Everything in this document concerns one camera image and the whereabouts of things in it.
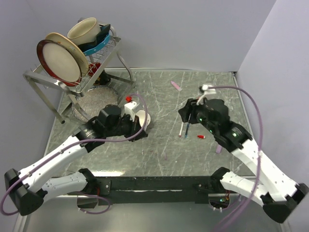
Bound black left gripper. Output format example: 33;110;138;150
105;113;147;142

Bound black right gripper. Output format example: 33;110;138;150
177;97;216;134

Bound blue pen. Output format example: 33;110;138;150
184;113;191;138

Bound white pen red tip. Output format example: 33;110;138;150
178;122;184;138

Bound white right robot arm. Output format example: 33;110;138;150
178;99;309;223

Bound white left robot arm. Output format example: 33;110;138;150
4;101;151;216

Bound white paper cup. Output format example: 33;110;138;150
135;110;151;131

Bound glass textured plate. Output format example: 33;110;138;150
72;86;119;122

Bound lilac block cap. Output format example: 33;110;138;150
216;145;222;154

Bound steel dish rack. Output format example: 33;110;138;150
23;27;136;124

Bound red object in rack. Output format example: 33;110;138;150
87;62;101;77

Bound blue rimmed dish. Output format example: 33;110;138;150
78;24;111;56

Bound red rimmed white plate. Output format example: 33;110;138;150
36;40;82;87

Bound cream ceramic bowl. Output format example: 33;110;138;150
67;17;101;45

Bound beige plate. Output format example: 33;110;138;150
45;32;89;77

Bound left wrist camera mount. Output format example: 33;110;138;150
124;96;140;121

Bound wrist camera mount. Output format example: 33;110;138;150
124;96;140;121
197;84;216;105

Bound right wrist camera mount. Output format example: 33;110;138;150
197;84;216;105

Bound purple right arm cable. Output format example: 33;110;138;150
210;86;264;232

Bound black base frame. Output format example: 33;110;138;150
82;176;227;204

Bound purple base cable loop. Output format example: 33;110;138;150
78;195;114;215

